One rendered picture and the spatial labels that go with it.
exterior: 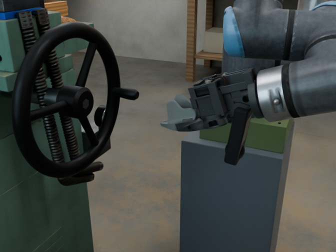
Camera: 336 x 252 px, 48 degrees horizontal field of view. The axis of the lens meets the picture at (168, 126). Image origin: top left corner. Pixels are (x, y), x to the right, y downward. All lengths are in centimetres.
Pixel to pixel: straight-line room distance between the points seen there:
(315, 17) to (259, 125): 47
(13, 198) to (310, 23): 71
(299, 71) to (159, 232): 117
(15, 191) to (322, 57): 69
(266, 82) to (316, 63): 8
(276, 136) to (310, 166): 116
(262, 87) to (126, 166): 156
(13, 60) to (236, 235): 86
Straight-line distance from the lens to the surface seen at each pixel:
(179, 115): 71
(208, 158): 114
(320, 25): 70
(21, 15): 72
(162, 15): 422
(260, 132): 111
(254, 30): 69
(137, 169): 209
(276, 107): 63
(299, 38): 69
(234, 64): 111
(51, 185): 101
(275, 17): 70
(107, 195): 190
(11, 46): 72
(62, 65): 82
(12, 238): 97
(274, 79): 63
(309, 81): 61
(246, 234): 126
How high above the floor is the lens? 106
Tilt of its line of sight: 24 degrees down
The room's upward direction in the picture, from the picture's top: straight up
